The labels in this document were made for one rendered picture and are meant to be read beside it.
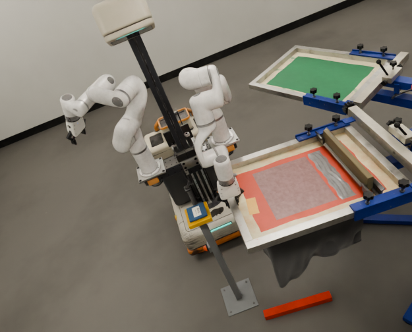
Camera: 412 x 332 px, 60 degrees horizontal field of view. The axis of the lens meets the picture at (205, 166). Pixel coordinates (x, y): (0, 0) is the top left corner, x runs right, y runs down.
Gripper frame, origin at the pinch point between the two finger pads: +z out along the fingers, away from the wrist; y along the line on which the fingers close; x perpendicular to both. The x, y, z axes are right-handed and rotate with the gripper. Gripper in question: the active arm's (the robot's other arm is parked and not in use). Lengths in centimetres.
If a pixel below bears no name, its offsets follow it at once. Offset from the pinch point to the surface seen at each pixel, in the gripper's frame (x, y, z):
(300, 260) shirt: 21.9, -24.0, 33.2
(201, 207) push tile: -13.0, 15.3, 10.3
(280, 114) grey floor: -194, -97, 100
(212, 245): -9.6, 16.3, 39.6
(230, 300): -11, 18, 107
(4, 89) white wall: -380, 225, 49
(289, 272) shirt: 21.2, -17.4, 41.4
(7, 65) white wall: -380, 203, 19
